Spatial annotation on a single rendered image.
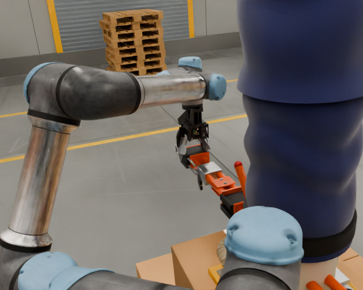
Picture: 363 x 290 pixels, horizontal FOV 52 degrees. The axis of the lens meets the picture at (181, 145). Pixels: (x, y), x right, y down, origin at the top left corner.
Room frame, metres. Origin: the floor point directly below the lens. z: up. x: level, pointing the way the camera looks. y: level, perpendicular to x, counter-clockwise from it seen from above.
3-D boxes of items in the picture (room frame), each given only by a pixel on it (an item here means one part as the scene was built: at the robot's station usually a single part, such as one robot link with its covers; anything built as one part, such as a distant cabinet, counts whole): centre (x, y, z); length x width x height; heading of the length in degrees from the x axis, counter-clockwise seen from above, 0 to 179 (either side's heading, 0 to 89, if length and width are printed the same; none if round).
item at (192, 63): (1.21, -0.04, 1.50); 0.09 x 0.08 x 0.11; 141
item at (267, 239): (0.30, -0.07, 1.51); 0.09 x 0.08 x 0.11; 159
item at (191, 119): (1.20, -0.05, 1.34); 0.09 x 0.08 x 0.12; 18
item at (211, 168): (1.10, -0.09, 1.19); 0.07 x 0.07 x 0.04; 19
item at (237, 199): (0.89, -0.16, 1.20); 0.10 x 0.08 x 0.06; 109
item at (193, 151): (1.23, -0.05, 1.20); 0.08 x 0.07 x 0.05; 19
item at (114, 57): (7.98, 0.87, 0.65); 1.29 x 1.10 x 1.30; 18
